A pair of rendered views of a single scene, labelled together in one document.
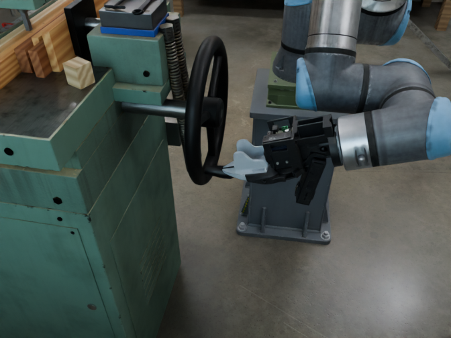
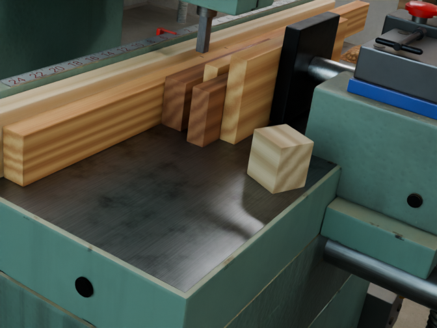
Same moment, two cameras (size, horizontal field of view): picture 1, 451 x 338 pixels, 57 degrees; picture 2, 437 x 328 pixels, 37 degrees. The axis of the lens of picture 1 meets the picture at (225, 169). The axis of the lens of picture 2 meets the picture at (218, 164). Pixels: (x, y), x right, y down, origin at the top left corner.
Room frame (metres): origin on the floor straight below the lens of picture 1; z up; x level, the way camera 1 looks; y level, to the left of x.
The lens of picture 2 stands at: (0.20, 0.15, 1.14)
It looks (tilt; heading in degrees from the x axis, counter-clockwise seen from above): 27 degrees down; 18
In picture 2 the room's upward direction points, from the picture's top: 8 degrees clockwise
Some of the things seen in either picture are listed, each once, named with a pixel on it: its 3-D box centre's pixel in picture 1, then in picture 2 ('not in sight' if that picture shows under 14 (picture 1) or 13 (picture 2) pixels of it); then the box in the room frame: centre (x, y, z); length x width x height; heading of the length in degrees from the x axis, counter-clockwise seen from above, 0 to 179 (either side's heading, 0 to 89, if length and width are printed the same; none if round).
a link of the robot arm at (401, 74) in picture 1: (397, 94); not in sight; (0.64, -0.30, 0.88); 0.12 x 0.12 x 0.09; 79
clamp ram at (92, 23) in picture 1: (98, 25); (334, 75); (0.78, 0.24, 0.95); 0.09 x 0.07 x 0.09; 169
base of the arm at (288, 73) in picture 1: (303, 55); not in sight; (1.23, -0.25, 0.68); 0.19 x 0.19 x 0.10
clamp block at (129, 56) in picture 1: (138, 45); (404, 136); (0.77, 0.17, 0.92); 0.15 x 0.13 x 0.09; 169
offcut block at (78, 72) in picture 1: (79, 72); (279, 157); (0.64, 0.25, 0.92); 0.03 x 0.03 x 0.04; 55
